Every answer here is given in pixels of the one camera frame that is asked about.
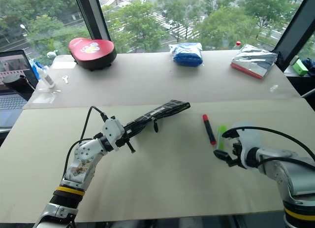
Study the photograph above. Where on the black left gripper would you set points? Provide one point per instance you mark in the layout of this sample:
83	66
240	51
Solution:
122	140

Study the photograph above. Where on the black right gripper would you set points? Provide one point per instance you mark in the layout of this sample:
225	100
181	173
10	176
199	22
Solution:
236	151

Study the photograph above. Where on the black umbrella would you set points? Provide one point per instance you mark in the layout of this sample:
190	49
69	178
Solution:
160	112

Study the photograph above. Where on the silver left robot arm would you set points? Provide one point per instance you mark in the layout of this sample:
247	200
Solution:
82	161

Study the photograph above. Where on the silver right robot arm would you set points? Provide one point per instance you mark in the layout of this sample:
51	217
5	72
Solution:
290	173

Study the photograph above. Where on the green highlighter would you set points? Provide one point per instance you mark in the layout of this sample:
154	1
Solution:
222	138

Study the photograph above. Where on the red marker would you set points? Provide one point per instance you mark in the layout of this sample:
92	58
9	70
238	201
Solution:
209	129

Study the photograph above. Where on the small clear plastic piece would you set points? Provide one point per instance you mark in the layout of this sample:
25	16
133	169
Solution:
274	88

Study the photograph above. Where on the grey and red packaged cloth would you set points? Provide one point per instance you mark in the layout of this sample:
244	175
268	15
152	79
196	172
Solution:
254	61

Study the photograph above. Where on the blue cloth in plastic bag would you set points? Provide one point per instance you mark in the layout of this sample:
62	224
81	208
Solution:
187	54

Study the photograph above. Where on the clear plastic sleeve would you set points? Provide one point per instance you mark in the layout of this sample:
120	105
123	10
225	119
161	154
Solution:
45	96

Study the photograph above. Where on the red-capped plastic bottle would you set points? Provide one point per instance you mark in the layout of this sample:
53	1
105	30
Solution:
237	45

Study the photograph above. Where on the red heart-shaped box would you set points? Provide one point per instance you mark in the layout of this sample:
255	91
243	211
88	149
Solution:
92	52

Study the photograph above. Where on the green box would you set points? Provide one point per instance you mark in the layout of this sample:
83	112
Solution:
299	66

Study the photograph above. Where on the small white bottle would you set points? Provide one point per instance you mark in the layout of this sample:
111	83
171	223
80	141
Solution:
46	79

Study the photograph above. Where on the dark blue cloth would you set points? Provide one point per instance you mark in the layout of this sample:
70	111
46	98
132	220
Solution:
310	65

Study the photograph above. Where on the open laptop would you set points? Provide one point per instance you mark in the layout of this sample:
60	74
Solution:
14	100

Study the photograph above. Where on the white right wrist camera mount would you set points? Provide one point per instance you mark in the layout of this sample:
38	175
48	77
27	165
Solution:
249	139

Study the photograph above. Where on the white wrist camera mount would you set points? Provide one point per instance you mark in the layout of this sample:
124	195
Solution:
249	139
113	130

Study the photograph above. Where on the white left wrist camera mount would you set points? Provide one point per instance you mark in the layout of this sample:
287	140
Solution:
113	130

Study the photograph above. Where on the black window frame post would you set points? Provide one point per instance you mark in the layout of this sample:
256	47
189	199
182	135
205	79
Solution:
295	28
92	13

